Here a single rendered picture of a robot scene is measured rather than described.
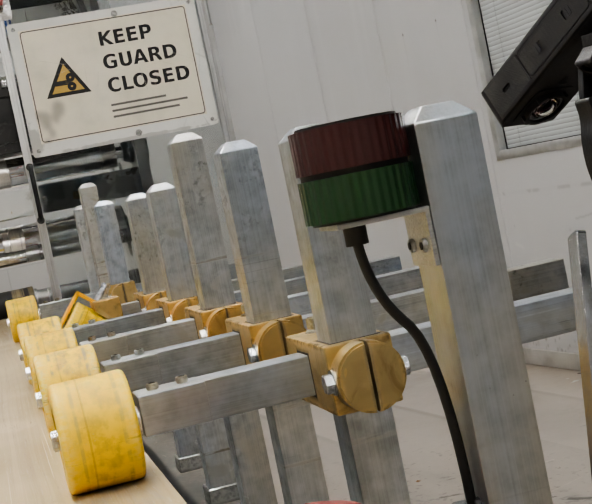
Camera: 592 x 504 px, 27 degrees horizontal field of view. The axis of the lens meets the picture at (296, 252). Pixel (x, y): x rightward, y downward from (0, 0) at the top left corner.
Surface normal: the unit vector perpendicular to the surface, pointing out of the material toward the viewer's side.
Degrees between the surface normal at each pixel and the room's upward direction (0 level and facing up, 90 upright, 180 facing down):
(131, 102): 90
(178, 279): 90
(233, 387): 90
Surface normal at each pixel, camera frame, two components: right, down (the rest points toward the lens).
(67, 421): 0.12, -0.46
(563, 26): -0.82, 0.16
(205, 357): 0.25, 0.00
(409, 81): -0.92, 0.21
